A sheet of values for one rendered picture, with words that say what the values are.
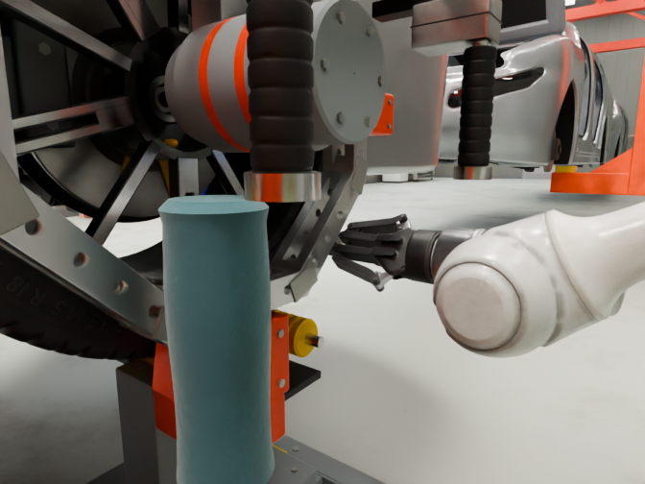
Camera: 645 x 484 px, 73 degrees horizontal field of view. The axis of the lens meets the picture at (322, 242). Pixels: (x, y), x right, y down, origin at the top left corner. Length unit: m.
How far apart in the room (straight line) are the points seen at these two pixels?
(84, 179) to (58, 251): 0.24
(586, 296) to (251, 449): 0.30
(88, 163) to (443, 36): 0.46
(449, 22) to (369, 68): 0.14
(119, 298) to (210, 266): 0.12
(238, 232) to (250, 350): 0.10
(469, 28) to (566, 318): 0.32
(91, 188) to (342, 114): 0.36
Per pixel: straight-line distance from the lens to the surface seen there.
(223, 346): 0.36
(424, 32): 0.57
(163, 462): 0.75
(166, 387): 0.56
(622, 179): 3.98
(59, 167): 0.62
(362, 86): 0.44
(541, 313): 0.37
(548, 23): 3.90
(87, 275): 0.42
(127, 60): 0.57
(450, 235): 0.59
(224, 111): 0.45
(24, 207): 0.39
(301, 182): 0.23
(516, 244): 0.39
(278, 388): 0.61
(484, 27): 0.55
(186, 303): 0.36
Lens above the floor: 0.77
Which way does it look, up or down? 10 degrees down
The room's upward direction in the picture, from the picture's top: straight up
